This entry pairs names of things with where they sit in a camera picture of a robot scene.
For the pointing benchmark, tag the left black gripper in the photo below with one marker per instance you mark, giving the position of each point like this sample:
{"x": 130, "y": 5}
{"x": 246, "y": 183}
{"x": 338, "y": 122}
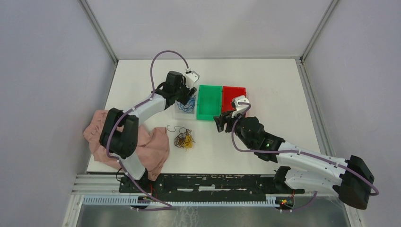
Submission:
{"x": 188, "y": 93}

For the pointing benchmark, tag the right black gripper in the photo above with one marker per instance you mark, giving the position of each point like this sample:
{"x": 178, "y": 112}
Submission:
{"x": 223, "y": 118}

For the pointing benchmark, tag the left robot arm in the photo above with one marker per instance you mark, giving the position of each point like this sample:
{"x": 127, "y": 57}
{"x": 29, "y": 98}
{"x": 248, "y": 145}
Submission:
{"x": 121, "y": 129}

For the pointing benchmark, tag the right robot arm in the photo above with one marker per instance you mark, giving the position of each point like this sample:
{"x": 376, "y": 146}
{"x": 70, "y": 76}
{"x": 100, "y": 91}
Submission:
{"x": 300, "y": 169}

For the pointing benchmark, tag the clear plastic bin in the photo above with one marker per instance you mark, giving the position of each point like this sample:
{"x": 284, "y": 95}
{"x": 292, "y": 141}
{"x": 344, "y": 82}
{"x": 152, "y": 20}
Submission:
{"x": 186, "y": 112}

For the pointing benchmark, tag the green plastic bin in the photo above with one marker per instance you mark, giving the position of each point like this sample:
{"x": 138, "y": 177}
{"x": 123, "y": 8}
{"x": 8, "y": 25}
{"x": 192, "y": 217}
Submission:
{"x": 209, "y": 102}

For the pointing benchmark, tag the red plastic bin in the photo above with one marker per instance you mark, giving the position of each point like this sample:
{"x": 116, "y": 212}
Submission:
{"x": 228, "y": 95}

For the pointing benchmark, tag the pink cloth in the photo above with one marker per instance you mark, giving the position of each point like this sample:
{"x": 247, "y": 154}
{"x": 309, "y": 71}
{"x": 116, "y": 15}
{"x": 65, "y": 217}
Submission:
{"x": 152, "y": 149}

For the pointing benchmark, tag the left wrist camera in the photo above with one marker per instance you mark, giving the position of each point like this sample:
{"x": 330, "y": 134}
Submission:
{"x": 191, "y": 77}

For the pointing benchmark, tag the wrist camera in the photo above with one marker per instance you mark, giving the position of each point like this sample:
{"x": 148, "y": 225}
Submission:
{"x": 241, "y": 105}
{"x": 191, "y": 77}

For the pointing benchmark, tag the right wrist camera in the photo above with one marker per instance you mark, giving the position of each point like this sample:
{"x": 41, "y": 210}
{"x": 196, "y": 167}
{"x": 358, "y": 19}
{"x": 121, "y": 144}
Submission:
{"x": 241, "y": 105}

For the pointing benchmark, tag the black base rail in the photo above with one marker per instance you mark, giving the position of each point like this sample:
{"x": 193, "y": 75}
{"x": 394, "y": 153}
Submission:
{"x": 209, "y": 188}

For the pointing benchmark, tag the white cable duct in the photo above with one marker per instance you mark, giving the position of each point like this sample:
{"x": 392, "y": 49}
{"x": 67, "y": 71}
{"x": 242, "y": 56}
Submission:
{"x": 135, "y": 200}

